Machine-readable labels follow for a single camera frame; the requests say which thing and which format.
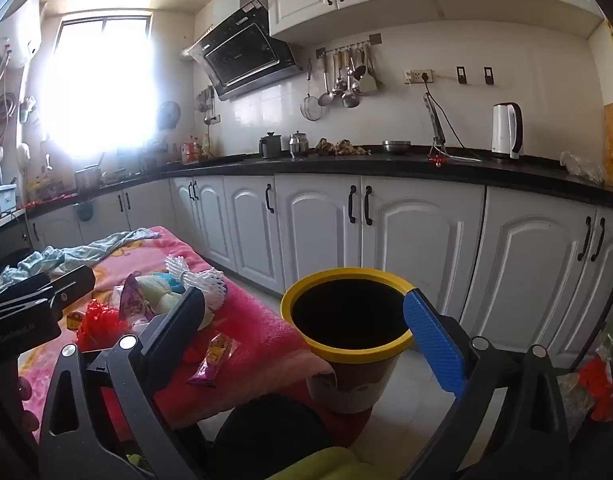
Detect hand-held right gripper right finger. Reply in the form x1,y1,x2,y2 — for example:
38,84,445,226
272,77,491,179
403,286,571,480

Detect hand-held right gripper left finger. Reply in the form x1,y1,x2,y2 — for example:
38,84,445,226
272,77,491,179
39,286,207,480

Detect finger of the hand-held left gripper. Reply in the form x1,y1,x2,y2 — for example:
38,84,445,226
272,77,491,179
0,273,53,311
46,264,97,322

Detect green and blue soft waste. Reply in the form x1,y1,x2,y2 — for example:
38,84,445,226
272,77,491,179
138,275,187,318

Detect blue foam sleeve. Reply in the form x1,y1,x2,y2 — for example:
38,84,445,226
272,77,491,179
153,271,186,295

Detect white foam fruit net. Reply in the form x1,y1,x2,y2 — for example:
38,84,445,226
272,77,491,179
165,254,228,331

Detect pink and yellow candy wrapper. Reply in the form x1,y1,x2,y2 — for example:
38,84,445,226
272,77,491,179
186,332,240,389

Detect purple snack wrapper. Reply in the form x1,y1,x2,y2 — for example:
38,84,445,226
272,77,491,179
119,274,157,323

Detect yellow-rimmed waste bin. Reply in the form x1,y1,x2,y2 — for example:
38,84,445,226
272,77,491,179
280,268,415,415

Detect person's left hand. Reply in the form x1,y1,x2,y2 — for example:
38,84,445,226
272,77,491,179
16,375,40,433

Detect light blue cloth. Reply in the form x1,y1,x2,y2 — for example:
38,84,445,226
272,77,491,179
0,227,162,296

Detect pink printed blanket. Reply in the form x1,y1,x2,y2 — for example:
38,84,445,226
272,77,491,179
16,225,337,436

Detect white base cabinets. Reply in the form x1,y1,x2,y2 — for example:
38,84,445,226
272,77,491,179
26,172,613,376

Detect steel cooking pot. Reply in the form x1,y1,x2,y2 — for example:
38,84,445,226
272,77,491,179
75,165,103,192

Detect dark round object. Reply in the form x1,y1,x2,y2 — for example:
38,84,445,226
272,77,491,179
216,394,339,480

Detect clear crumpled plastic bag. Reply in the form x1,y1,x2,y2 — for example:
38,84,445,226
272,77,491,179
556,370,594,426

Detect group of condiment bottles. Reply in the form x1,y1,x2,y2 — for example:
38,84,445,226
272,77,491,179
180,134,212,165

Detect yellow-green cloth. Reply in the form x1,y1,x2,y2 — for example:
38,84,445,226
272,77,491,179
264,446,372,480

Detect red plastic bag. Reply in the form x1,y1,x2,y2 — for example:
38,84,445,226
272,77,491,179
579,355,613,423

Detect black kitchen countertop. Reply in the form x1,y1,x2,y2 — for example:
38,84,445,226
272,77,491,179
24,146,613,221

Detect kitchen window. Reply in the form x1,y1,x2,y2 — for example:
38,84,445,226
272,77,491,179
39,15,154,161

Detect metal teapot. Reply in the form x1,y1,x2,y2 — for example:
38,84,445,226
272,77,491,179
288,130,309,159

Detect pile of dried roots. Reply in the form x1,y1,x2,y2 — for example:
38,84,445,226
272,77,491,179
315,137,369,157

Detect white electric kettle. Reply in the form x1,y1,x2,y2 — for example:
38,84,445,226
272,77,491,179
491,102,525,160

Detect white water heater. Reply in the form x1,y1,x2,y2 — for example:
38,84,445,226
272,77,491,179
0,0,42,68

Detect black range hood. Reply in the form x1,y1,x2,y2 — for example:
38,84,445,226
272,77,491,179
181,10,304,102

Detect row of hanging metal utensils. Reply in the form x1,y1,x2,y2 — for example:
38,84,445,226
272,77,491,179
316,42,384,109

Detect black power cable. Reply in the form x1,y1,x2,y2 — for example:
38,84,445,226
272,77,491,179
424,75,484,162

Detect grey device on wire stand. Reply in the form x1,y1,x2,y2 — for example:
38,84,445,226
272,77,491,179
423,92,450,161

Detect wire mesh strainer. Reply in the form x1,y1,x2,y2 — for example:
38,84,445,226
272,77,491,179
300,59,323,122

